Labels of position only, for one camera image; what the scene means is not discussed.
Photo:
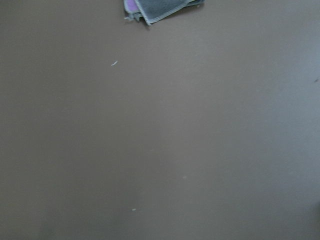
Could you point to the grey folded cloth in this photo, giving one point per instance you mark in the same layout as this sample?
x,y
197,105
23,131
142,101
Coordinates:
x,y
153,11

